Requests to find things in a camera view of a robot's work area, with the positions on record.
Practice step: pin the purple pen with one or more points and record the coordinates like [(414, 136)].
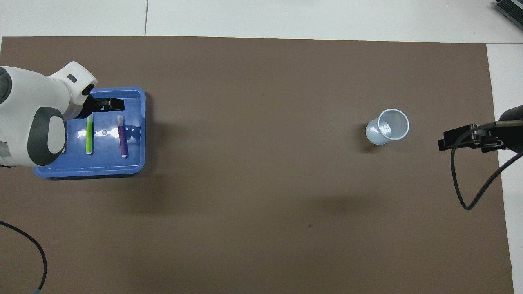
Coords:
[(122, 141)]

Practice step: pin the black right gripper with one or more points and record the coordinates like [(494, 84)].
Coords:
[(510, 128)]

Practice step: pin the blue plastic tray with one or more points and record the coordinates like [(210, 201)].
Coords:
[(135, 163)]

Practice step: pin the green pen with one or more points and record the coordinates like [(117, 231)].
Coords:
[(89, 139)]

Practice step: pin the translucent plastic cup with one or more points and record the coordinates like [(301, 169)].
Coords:
[(374, 134)]

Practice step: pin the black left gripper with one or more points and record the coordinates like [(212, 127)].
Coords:
[(88, 107)]

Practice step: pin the brown table mat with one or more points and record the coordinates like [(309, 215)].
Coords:
[(261, 171)]

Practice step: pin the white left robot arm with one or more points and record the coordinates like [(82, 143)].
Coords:
[(28, 114)]

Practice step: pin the grey ribbed device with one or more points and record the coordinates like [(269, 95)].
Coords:
[(511, 9)]

